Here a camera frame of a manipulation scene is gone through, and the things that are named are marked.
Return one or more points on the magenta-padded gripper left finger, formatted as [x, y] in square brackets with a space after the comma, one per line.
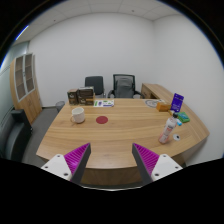
[75, 160]

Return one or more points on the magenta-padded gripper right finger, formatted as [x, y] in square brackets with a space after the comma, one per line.
[148, 160]

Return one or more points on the clear drink bottle black cap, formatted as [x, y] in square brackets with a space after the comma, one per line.
[166, 131]

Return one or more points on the small white round cap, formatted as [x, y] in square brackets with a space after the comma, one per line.
[176, 137]

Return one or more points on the white ceramic mug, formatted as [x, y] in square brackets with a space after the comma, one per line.
[78, 115]

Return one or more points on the flat round red coaster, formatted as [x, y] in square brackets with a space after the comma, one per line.
[102, 120]

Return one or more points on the small blue box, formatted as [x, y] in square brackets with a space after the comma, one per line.
[179, 123]

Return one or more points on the green flat box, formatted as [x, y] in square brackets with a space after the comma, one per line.
[184, 117]

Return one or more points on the grey waste bin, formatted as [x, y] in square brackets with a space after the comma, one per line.
[60, 106]

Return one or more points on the round grey disc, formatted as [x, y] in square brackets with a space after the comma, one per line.
[152, 103]

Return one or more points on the brown box with orange label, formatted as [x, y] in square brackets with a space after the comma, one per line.
[86, 101]

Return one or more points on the tall dark brown box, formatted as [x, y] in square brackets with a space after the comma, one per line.
[72, 97]

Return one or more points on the white printed leaflet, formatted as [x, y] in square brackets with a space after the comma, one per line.
[103, 103]

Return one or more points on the black leather sofa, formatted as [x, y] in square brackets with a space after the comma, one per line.
[15, 136]

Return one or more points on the purple standing card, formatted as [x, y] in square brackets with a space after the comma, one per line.
[177, 102]

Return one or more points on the dark brown flat box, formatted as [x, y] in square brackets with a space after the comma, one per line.
[86, 91]

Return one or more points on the wooden side desk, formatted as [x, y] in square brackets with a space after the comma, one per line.
[156, 90]

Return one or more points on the wooden cabinet with glass doors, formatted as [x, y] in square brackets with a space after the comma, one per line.
[30, 100]

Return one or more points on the grey mesh office chair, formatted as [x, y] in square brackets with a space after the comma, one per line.
[124, 86]

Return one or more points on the black office chair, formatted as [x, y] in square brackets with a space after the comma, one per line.
[94, 83]

